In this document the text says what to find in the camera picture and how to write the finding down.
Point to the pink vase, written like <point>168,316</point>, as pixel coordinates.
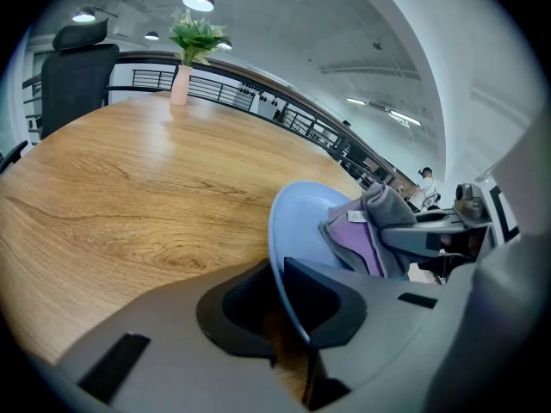
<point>181,86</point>

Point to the light blue plate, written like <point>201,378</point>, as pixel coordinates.
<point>301,226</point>

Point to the large round pendant lamp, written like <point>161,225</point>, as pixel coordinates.
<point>198,1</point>

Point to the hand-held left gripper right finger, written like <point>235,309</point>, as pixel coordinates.
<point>379,316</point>

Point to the black metal railing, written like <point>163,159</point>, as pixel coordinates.
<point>224,90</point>

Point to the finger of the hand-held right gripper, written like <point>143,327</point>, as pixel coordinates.
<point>409,240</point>
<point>439,218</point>

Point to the black chair armrest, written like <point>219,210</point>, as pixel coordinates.
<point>13,155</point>

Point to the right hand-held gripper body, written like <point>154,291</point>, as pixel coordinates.
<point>516,179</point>

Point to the grey fisheye camera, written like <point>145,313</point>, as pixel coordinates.
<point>469,198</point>

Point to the ceiling tube light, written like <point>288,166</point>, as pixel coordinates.
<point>356,101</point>
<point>405,118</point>

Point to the grey and purple cloth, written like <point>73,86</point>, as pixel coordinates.
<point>366,239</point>

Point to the green artificial plant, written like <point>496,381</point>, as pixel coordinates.
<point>196,37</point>

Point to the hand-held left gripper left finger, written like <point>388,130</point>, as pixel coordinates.
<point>172,351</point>

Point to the black mesh office chair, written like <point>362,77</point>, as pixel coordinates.
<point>77,88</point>

